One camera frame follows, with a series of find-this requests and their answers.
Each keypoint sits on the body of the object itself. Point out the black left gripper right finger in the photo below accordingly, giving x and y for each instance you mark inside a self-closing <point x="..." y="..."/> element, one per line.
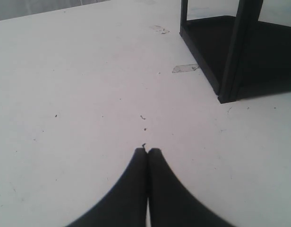
<point x="170" y="203"/>

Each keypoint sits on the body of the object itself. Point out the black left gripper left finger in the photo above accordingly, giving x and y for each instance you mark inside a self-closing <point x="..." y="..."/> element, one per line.
<point x="125" y="204"/>

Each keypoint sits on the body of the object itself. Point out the clear tape piece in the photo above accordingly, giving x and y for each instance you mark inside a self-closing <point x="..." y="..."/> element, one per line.
<point x="185" y="68"/>

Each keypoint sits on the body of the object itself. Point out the black metal shelf rack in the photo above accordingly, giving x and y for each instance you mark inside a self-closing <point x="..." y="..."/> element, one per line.
<point x="243" y="47"/>

